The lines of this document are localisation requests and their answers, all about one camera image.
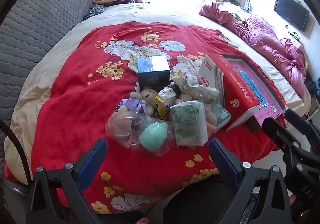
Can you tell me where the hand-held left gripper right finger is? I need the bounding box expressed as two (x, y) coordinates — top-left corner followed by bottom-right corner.
(209, 138), (293, 224)

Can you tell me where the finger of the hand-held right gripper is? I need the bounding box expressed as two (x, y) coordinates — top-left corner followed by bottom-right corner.
(262, 117), (304, 157)
(284, 108), (320, 144)

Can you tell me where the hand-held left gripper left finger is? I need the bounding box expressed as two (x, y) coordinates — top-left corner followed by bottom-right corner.
(25, 138), (108, 224)

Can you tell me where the clear bag of makeup sponges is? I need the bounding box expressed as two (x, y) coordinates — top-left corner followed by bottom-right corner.
(105, 110), (177, 156)

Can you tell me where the small teal tissue pack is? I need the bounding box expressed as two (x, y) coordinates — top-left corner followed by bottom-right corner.
(212, 102), (232, 130)

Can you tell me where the large green tissue pack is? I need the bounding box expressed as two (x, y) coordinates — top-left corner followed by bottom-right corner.
(170, 101), (208, 147)

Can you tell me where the green egg makeup sponge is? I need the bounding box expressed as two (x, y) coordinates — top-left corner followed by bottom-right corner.
(139, 123), (168, 152)

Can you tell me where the leopard print cloth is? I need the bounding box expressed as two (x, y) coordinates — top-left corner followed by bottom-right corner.
(150, 108), (173, 122)

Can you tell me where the white yellow snack packet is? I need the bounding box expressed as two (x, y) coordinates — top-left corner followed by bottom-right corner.
(155, 88), (179, 115)

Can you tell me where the shallow dark box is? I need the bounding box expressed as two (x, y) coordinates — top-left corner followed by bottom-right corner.
(217, 54), (287, 128)

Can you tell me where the crinkled yellow white wrapper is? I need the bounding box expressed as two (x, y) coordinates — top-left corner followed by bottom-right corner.
(171, 70), (187, 85)

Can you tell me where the person's right hand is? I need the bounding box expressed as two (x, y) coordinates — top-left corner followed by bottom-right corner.
(289, 194), (310, 224)

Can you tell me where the pile of dark jeans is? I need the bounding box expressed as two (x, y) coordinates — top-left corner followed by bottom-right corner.
(305, 80), (320, 104)

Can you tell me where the red floral blanket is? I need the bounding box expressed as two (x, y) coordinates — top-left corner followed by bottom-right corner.
(5, 21), (288, 214)

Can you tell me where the cream teddy bear plush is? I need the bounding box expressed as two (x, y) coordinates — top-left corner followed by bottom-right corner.
(130, 86), (159, 116)

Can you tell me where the pink quilt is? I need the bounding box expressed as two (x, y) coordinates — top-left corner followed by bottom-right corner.
(199, 3), (309, 104)

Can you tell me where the dark blue cube box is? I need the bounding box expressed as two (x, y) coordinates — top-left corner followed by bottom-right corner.
(137, 55), (170, 92)

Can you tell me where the black flat television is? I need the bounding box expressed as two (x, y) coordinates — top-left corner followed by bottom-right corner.
(273, 0), (310, 32)

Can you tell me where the green cloth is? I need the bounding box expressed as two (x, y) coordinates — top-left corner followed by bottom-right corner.
(232, 13), (248, 26)

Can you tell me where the grey quilted headboard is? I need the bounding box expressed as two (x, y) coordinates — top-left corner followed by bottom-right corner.
(0, 0), (94, 179)

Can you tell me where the dark patterned pillow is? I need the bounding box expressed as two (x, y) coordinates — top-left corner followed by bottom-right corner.
(84, 4), (107, 21)

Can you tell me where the bed with beige sheet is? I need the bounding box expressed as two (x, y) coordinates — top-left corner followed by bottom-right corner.
(5, 1), (312, 189)

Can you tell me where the black cable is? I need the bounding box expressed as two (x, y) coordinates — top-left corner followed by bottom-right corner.
(0, 118), (33, 186)

